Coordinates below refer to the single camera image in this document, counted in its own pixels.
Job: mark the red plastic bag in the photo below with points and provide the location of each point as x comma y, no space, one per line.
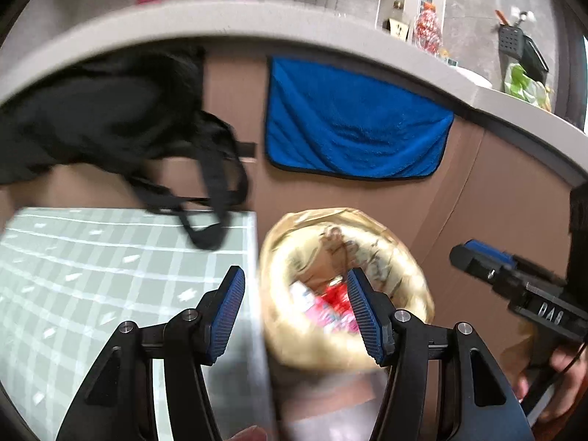
337,298

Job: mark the green plastic bag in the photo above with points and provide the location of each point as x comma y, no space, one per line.
526,85

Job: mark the person's left hand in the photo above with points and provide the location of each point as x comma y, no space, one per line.
248,434

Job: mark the black utensil holder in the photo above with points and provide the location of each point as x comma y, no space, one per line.
521,46

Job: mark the blue microfibre towel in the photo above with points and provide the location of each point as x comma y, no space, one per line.
349,119

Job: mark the beige plastic bin liner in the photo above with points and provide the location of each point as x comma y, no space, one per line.
285,330

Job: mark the green checked mat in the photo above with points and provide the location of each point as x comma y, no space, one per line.
115,285

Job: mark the person's right hand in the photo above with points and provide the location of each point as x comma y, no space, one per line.
574,376

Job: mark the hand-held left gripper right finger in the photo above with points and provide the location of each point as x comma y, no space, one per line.
365,317

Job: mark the brown wooden cabinet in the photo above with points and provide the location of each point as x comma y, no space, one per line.
487,193

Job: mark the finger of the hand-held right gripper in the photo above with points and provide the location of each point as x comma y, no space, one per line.
491,250
473,264

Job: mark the black cloth bag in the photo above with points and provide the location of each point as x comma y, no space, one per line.
101,110

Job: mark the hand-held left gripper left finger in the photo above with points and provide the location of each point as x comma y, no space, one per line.
225,317

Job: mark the glass bottle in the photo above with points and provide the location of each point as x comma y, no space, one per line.
396,20

